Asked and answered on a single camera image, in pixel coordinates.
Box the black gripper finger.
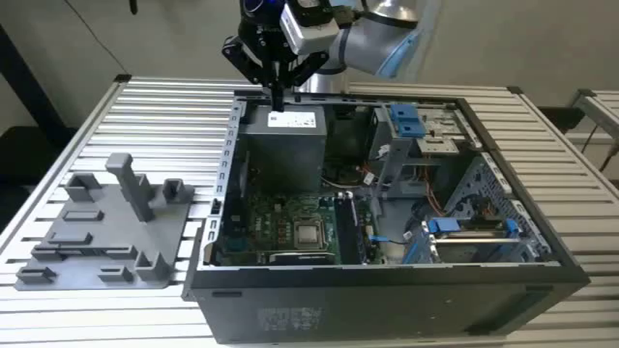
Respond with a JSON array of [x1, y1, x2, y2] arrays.
[[220, 34, 280, 111], [279, 52, 331, 112]]

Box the black RAM stick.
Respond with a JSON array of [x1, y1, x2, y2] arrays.
[[336, 192, 361, 265]]

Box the blue drive latch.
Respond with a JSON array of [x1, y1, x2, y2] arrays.
[[388, 103, 427, 138]]

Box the grey power supply unit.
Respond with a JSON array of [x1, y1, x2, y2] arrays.
[[239, 104, 328, 193]]

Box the silver drive cage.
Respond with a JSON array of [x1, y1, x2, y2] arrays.
[[367, 103, 480, 191]]

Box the green motherboard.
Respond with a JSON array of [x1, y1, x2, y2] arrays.
[[215, 190, 388, 268]]

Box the silver CPU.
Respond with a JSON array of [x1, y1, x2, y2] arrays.
[[293, 223, 325, 251]]

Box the black furniture piece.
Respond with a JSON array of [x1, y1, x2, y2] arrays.
[[0, 21, 78, 228], [535, 105, 587, 137]]

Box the black graphics card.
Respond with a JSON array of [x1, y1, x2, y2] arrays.
[[268, 252, 337, 265]]

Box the grey parts rack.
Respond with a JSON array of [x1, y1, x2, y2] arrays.
[[13, 152, 197, 291]]

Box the hard disk in blue carrier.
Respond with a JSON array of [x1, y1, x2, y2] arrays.
[[420, 216, 525, 265]]

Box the metal slat side table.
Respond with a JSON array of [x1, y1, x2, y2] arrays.
[[563, 88, 619, 171]]

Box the black PC case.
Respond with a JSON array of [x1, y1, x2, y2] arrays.
[[181, 88, 592, 345]]

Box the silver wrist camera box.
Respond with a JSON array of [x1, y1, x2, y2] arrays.
[[279, 3, 339, 55]]

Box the blue tipped black wire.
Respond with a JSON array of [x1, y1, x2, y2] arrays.
[[367, 233, 416, 246]]

